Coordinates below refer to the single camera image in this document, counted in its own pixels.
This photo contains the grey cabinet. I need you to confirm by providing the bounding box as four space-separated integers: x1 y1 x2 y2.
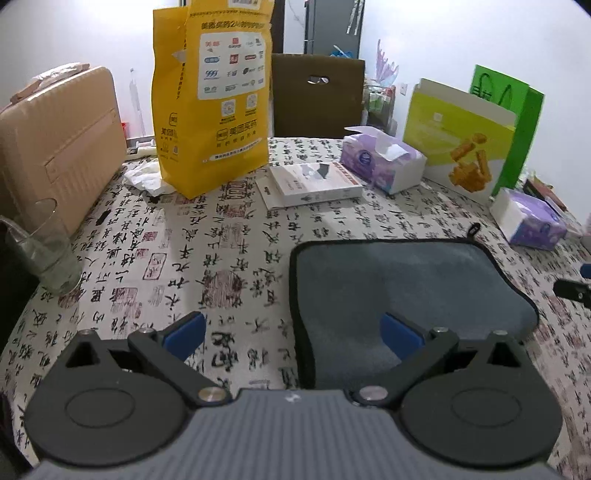
304 0 365 59

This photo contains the purple feather decoration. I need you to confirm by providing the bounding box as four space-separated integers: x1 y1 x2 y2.
375 40 399 87

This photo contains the green paper bag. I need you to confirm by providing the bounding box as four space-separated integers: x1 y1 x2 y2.
470 65 544 195

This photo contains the white flat box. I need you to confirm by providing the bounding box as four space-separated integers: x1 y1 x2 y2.
256 162 363 210

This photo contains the beige suitcase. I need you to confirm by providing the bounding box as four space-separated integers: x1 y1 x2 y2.
1 66 126 234

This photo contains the crumpled white tissue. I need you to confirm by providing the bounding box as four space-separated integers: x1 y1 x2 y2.
123 160 175 197

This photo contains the open purple tissue box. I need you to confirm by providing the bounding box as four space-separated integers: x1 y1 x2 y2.
341 126 427 195

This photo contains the calligraphy print tablecloth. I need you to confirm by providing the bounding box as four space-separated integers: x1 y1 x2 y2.
0 136 591 476

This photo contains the yellow-green snack gift bag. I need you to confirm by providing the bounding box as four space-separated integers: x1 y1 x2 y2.
403 78 516 205

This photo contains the purple and grey towel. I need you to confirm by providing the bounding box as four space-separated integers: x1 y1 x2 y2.
288 223 540 389

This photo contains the brown chair back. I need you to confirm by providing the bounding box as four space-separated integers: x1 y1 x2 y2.
271 53 365 139

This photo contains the clear drinking glass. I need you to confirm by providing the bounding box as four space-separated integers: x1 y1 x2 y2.
1 198 82 295

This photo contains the yellow paper bag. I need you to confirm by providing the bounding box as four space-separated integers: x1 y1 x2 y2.
151 0 274 199

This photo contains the purple tissue pack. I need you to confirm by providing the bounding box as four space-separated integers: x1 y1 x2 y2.
490 188 567 251

